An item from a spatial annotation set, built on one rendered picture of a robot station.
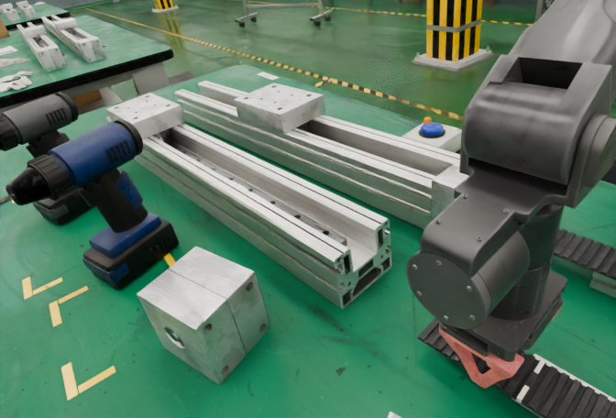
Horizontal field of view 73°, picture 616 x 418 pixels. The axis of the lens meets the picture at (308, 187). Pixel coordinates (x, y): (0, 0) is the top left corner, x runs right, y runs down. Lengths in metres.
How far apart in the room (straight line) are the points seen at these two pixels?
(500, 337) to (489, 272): 0.11
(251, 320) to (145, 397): 0.14
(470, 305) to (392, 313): 0.27
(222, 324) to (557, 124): 0.36
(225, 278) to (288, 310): 0.11
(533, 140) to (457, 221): 0.07
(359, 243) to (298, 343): 0.15
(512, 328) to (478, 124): 0.17
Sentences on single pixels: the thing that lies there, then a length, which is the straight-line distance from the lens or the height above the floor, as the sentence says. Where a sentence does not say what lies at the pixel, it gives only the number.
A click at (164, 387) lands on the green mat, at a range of 0.54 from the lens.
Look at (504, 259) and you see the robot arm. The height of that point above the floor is 1.00.
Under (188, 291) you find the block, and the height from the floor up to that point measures 0.87.
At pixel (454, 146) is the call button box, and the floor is 0.82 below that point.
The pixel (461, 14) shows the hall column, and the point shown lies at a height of 0.41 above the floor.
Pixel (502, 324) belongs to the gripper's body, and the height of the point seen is 0.90.
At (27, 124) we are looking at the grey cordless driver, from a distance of 0.86.
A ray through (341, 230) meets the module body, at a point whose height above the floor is 0.83.
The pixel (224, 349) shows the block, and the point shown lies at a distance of 0.49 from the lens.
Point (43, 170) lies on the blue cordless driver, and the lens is 0.60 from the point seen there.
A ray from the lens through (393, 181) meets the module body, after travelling 0.65.
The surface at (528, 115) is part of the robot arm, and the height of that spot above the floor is 1.07.
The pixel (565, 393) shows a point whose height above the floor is 0.81.
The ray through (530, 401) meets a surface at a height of 0.81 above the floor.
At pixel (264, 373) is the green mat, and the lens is 0.51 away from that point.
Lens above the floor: 1.19
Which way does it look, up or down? 32 degrees down
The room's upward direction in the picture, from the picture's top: 10 degrees counter-clockwise
